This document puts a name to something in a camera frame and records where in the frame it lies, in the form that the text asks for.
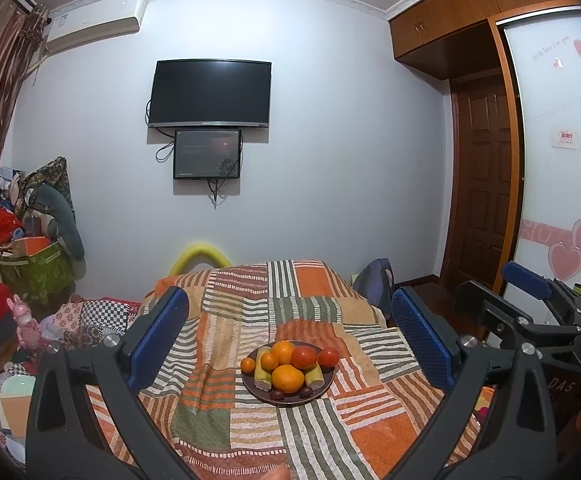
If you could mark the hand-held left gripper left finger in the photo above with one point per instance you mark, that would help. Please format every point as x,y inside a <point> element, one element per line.
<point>158,340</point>

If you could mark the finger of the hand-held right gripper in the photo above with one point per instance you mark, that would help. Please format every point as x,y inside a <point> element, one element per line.
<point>525,280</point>
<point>490,310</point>

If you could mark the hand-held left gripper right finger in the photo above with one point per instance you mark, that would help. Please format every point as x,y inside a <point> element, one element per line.
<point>423,340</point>

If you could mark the red tomato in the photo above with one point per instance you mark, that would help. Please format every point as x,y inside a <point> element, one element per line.
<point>304,357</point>
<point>328,356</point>

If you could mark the yellow banana piece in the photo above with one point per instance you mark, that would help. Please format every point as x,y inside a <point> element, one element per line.
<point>263,380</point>

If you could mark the green-yellow banana piece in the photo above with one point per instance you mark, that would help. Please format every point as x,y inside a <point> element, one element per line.
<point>314,375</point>

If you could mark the dark brown chestnut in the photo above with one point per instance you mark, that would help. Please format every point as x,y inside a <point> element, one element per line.
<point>306,391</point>
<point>278,395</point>

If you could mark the dark brown round plate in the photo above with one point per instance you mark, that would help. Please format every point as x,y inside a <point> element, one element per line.
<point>294,401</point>

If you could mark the person's left hand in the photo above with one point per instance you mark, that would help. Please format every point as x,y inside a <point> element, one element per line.
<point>273,474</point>

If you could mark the checkered cloth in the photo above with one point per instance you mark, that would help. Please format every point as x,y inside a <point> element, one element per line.
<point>103,315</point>

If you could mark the blue-grey bag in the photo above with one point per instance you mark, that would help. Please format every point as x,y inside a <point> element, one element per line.
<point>373,285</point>

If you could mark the yellow foam tube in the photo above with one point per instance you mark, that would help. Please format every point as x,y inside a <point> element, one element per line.
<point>190,252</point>

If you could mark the floral cloth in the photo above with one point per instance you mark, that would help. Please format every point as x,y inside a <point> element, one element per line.
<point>65,322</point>

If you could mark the brown wooden door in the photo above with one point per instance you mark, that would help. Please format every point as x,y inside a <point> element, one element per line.
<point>483,185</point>

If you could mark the white heart-print wardrobe door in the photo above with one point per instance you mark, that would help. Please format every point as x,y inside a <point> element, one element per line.
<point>555,160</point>

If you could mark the pink rabbit toy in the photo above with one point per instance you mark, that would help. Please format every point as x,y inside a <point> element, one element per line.
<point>26,327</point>

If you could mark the green storage box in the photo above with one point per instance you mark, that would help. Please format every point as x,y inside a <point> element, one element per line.
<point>40,275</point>

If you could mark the striped patchwork blanket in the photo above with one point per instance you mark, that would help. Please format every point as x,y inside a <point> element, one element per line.
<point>270,440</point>

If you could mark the grey plush pillow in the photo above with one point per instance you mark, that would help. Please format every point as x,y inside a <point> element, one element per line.
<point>63,220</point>

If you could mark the orange cardboard box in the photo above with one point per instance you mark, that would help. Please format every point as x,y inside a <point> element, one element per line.
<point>30,246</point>

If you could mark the small black monitor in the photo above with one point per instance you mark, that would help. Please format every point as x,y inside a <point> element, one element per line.
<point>206,154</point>

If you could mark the red plastic bag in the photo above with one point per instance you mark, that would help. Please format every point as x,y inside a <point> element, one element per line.
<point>1,222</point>

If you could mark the patterned fabric bag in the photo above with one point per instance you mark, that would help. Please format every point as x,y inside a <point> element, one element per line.
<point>45,175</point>

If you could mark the wooden overhead cabinets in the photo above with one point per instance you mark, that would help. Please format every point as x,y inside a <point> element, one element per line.
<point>460,15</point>

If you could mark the white air conditioner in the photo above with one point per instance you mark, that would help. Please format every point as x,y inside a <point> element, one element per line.
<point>95,22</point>

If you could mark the black wall television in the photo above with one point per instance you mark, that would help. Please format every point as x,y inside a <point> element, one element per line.
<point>210,92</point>

